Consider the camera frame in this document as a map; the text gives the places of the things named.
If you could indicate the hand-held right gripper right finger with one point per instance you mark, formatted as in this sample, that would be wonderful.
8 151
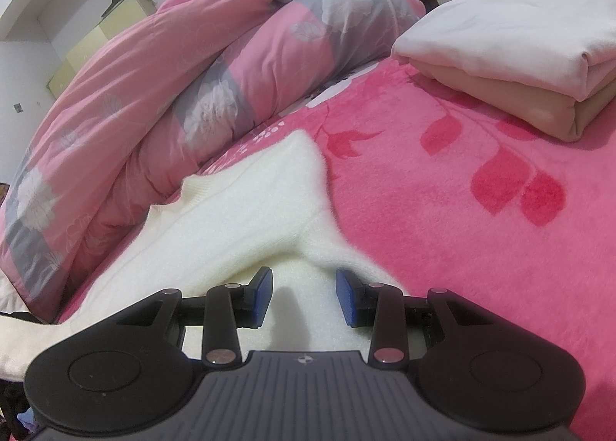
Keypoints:
346 299

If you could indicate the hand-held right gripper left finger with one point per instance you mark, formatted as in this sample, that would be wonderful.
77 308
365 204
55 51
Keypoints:
262 296

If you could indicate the white fluffy sweater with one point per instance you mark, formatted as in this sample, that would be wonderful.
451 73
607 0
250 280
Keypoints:
250 210

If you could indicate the pink floral bed blanket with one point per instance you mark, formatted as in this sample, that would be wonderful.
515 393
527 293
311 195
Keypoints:
457 239

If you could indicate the pink grey floral quilt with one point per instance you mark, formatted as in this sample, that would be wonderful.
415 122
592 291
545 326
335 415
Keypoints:
168 85

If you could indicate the yellow-green wardrobe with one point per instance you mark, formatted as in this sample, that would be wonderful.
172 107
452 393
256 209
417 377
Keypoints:
91 51

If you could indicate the folded white cloth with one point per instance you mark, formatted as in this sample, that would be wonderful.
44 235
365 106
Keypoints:
505 32

